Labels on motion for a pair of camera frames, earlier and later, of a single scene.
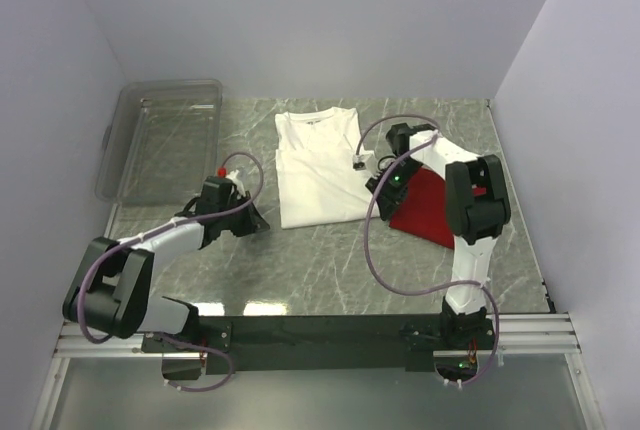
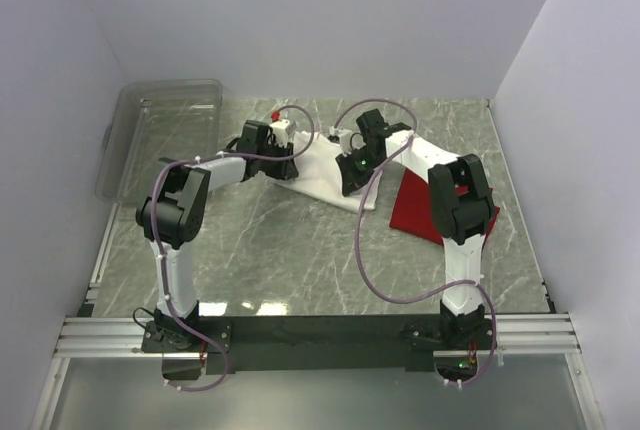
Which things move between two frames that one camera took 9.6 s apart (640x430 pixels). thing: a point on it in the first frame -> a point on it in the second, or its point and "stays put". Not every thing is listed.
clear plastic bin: x=161 y=141 stays put
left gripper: x=254 y=222 -> x=286 y=171
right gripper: x=389 y=201 -> x=352 y=181
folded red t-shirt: x=424 y=211 stays put
